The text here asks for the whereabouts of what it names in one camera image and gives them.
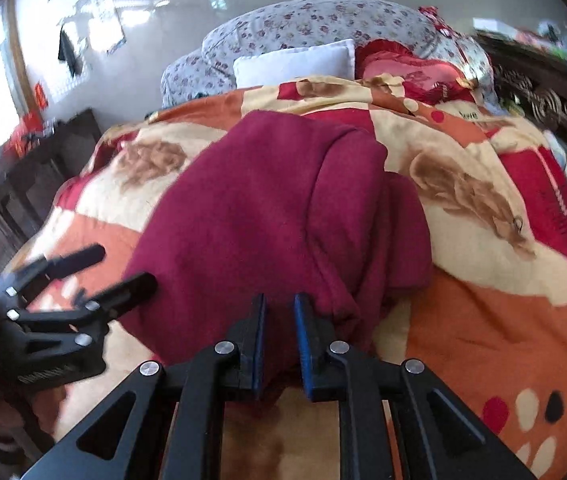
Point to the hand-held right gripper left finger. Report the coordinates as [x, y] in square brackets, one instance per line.
[260, 340]

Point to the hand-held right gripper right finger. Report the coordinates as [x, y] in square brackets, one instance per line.
[302, 340]

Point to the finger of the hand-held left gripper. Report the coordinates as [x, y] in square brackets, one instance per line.
[71, 262]
[123, 292]

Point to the maroon fleece garment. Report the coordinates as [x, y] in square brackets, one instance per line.
[263, 210]

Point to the dark wooden cabinet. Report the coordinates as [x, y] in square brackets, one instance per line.
[38, 180]

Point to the red box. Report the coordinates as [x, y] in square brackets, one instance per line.
[26, 135]

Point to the red paper window sticker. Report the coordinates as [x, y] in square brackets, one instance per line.
[40, 95]

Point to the orange red printed blanket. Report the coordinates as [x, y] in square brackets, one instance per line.
[488, 270]

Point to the dark hanging cloth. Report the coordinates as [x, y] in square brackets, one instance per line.
[68, 50]

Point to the floral pillow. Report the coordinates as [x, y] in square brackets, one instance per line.
[188, 80]

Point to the white pillow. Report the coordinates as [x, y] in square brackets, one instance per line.
[293, 62]

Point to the red satin pillow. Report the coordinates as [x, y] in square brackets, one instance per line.
[403, 72]

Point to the floral quilt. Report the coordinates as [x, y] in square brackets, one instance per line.
[323, 20]

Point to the carved dark wooden headboard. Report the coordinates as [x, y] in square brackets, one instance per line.
[548, 105]

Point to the small clutter on headboard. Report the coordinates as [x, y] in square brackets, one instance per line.
[553, 40]

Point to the wall calendar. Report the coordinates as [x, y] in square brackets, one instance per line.
[108, 20]

